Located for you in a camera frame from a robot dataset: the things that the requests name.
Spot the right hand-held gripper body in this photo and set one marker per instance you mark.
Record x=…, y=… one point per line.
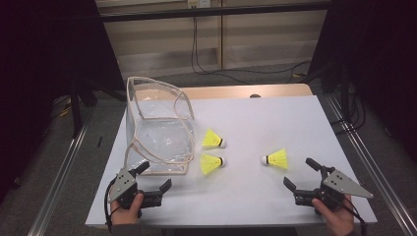
x=341, y=183

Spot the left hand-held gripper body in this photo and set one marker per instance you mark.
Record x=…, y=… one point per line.
x=123, y=185

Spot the yellow shuttlecock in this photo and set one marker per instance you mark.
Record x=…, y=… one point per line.
x=278, y=159
x=209, y=164
x=211, y=140

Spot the clear plastic bag beige trim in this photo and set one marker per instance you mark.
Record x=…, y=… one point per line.
x=164, y=137

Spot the person's left hand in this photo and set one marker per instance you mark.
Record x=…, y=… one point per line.
x=126, y=216

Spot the person's right hand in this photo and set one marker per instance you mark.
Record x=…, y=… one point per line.
x=339, y=221

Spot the small black floor item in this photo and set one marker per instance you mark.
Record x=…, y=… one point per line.
x=99, y=141

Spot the black metal stand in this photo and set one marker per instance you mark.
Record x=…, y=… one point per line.
x=76, y=108

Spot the dark round table grommet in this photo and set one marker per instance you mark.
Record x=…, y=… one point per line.
x=255, y=96

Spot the wooden table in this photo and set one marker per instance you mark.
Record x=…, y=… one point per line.
x=246, y=91

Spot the white table cover sheet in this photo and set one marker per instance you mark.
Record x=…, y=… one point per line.
x=229, y=105

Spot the dark curtain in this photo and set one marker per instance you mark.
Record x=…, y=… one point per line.
x=39, y=65
x=377, y=49

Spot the black horizontal bar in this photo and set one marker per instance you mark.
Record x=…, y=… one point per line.
x=213, y=12

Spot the white power socket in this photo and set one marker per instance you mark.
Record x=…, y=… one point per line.
x=198, y=3

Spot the aluminium floor rail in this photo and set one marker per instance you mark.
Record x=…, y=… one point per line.
x=377, y=177
x=59, y=177

